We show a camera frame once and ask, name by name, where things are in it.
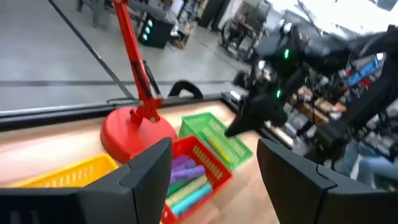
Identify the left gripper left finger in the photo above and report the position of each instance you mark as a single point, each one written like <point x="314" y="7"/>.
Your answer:
<point x="140" y="193"/>

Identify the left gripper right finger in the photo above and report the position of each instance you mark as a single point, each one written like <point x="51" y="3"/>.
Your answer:
<point x="295" y="193"/>

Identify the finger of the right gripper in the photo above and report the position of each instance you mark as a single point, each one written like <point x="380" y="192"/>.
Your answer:
<point x="240" y="79"/>
<point x="237" y="126"/>

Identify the slim yellow highlighter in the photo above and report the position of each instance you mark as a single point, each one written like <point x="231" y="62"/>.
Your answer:
<point x="220" y="151"/>

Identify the green highlighter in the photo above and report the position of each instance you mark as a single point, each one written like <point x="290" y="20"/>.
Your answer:
<point x="175" y="187"/>

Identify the purple highlighter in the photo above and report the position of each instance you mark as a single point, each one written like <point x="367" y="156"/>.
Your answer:
<point x="188" y="174"/>
<point x="179" y="160"/>

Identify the cyan Sharpie highlighter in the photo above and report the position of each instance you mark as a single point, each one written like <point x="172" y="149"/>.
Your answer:
<point x="192" y="199"/>

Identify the chunky purple marker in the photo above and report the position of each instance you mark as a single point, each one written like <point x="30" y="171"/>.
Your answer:
<point x="188" y="165"/>

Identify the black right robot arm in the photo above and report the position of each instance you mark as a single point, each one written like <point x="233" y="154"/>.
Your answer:
<point x="357" y="46"/>

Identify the green plastic basket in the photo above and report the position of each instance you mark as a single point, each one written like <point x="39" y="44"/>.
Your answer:
<point x="202" y="124"/>

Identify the red plastic basket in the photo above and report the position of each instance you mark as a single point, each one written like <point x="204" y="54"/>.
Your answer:
<point x="217" y="174"/>

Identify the red desk lamp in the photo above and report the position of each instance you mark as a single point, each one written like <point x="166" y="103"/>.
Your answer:
<point x="133" y="133"/>

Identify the yellow plastic basket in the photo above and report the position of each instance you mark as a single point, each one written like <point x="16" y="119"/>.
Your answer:
<point x="77" y="174"/>

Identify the person's leg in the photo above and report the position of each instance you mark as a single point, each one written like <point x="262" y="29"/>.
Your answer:
<point x="373" y="168"/>

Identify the black computer tower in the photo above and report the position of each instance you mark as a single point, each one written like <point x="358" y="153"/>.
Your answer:
<point x="155" y="29"/>

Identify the black aluminium table frame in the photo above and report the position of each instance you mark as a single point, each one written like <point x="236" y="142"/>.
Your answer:
<point x="62" y="112"/>

